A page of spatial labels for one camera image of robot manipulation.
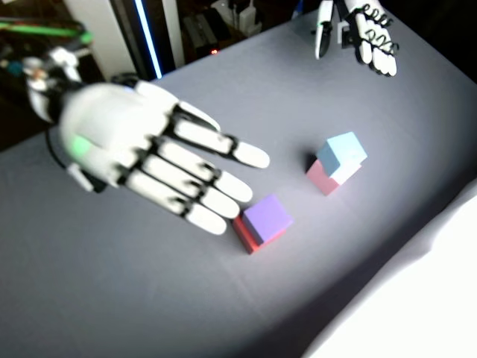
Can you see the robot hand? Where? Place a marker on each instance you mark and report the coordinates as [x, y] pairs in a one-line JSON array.
[[112, 123], [376, 44]]

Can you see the white plastic container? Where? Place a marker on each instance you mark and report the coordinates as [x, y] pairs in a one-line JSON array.
[[242, 18]]

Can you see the pink foam cube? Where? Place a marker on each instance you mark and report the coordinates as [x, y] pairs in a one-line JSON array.
[[322, 181]]

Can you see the small purple foam cube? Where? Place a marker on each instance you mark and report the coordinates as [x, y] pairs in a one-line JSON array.
[[266, 216]]

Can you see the grey table cloth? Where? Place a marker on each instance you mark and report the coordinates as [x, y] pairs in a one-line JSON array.
[[149, 291]]

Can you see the blue light strip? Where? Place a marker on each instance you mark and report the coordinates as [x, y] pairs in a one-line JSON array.
[[149, 41]]

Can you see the black device with red light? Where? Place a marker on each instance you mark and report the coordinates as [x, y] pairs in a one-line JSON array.
[[206, 37]]

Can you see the red foam cube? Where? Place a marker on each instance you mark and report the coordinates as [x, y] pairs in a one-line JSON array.
[[247, 238]]

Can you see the small blue foam cube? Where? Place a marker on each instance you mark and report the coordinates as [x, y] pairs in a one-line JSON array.
[[344, 147]]

